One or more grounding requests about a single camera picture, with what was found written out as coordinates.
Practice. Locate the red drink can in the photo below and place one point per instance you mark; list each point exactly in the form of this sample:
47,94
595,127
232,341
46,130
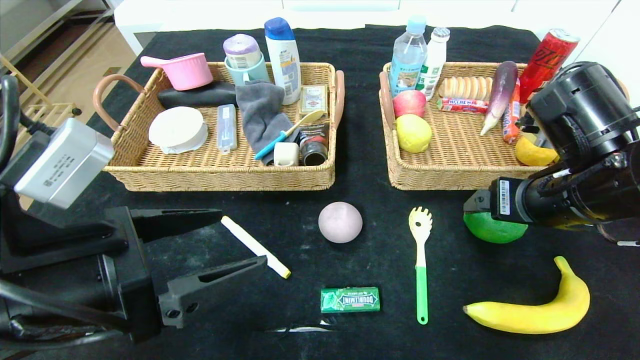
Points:
547,60

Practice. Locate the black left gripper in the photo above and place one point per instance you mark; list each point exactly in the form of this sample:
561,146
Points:
134,270

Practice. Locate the black red cylinder can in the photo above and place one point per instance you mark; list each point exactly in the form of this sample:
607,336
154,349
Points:
314,149

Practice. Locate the red candy pack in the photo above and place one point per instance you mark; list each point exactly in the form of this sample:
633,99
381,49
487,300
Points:
462,105

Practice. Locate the yellow banana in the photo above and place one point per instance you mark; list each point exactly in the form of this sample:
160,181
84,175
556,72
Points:
550,315

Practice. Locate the purple eggplant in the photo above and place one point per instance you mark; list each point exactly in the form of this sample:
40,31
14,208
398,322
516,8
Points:
502,89

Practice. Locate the orange yellow pear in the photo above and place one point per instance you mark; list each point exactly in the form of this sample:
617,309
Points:
532,155

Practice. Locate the pink ribbed saucepan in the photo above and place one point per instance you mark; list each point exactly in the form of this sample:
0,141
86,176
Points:
186,73

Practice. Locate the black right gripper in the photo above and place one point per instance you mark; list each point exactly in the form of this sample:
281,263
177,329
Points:
502,198

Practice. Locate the white milk bottle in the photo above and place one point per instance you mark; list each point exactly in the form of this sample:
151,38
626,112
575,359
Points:
434,59

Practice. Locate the white round container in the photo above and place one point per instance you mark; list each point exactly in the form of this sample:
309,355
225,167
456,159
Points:
176,128

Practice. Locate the teal cup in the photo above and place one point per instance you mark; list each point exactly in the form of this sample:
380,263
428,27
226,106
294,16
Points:
256,74

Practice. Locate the black pouch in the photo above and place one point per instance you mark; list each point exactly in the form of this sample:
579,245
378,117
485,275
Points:
199,95

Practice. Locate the purple bag roll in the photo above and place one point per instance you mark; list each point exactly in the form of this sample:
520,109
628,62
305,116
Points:
242,51

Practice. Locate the small white cup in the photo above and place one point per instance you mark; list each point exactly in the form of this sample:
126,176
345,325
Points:
286,154

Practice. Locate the green lime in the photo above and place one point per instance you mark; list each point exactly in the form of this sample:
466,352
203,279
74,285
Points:
492,232

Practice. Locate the yellow lemon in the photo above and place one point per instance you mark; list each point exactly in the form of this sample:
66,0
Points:
414,133

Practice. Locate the green gum pack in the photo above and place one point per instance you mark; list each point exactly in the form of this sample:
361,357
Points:
350,300

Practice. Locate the pale purple ball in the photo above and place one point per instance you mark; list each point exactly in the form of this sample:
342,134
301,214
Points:
340,222

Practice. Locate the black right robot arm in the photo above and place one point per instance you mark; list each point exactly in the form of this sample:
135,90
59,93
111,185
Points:
585,100

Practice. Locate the grey metal shelf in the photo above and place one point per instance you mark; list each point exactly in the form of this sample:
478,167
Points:
30,20

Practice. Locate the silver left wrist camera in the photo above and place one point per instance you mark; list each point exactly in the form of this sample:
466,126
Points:
65,165

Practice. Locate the wooden rolling rack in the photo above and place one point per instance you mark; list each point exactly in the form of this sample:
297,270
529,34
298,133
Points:
55,105

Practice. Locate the small printed card box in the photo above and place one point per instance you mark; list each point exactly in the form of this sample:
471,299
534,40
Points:
313,100

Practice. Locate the red apple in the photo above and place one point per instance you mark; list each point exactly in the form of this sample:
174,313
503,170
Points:
409,103

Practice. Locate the black left camera bracket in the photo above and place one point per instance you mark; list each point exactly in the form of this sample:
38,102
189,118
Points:
60,240

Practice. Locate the red sausage stick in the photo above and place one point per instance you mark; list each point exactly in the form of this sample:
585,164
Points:
511,124

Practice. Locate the grey towel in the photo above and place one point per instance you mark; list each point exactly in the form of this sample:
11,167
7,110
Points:
259,114

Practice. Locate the black table cloth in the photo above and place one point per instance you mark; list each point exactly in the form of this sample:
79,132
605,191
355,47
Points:
350,265

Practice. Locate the clear plastic case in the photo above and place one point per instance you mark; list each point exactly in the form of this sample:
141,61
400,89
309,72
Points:
226,126

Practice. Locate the white shampoo bottle blue cap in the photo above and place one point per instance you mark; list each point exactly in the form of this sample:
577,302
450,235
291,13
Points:
281,64

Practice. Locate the white marker yellow tip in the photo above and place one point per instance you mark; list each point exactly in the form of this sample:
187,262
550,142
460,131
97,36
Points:
252,244

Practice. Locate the clear water bottle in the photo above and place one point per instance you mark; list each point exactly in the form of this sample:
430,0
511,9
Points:
407,59

